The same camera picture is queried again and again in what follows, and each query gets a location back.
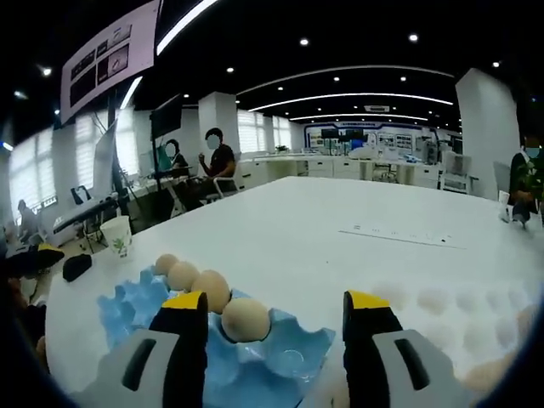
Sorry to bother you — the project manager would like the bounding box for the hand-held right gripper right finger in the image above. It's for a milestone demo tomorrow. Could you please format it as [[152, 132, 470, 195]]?
[[342, 290, 475, 408]]

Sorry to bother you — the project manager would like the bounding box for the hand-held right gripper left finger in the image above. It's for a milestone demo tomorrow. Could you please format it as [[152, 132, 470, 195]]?
[[70, 290, 210, 408]]

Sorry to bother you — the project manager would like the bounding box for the blue egg tray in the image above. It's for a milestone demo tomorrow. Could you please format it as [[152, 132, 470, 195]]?
[[96, 265, 337, 408]]

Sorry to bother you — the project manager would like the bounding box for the group of beige eggs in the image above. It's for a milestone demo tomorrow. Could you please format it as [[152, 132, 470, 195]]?
[[325, 303, 541, 408]]

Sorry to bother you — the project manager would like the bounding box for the black pouch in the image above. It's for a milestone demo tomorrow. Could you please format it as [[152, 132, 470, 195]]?
[[62, 253, 94, 282]]

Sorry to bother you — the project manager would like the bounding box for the black folding table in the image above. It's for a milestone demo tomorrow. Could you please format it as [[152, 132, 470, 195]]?
[[53, 197, 120, 233]]

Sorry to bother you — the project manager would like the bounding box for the white paper cup green print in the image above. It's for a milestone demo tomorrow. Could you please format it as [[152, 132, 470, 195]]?
[[99, 215, 133, 259]]

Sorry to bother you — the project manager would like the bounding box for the grey backed monitor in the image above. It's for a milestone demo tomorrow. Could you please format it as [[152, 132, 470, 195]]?
[[92, 121, 119, 192]]

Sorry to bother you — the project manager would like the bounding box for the white flat strip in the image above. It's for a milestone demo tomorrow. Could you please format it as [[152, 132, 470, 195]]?
[[338, 220, 468, 251]]

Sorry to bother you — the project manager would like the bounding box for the white table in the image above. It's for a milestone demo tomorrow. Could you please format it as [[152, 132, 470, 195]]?
[[44, 176, 544, 396]]

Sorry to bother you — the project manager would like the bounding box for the white office chair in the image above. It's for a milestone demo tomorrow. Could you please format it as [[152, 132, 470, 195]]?
[[203, 176, 239, 203]]

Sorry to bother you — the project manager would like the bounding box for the black monitor on stand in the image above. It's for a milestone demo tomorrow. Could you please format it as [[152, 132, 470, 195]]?
[[149, 93, 184, 138]]

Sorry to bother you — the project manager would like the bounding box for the small white device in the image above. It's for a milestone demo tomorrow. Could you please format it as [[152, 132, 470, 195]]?
[[496, 190, 511, 223]]

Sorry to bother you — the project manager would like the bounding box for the long white counter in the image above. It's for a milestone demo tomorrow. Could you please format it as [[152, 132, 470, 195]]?
[[240, 153, 443, 188]]

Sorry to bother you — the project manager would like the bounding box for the grey round object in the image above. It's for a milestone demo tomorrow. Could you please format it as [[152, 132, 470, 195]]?
[[512, 199, 530, 229]]

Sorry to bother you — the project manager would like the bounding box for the white mesh chair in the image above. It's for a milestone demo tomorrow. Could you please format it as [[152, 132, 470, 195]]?
[[439, 150, 473, 195]]

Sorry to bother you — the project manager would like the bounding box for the large hanging screen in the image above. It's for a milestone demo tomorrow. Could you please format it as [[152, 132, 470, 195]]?
[[59, 0, 162, 127]]

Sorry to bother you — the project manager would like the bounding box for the blue wall display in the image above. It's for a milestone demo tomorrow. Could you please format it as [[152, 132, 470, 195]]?
[[303, 121, 439, 156]]

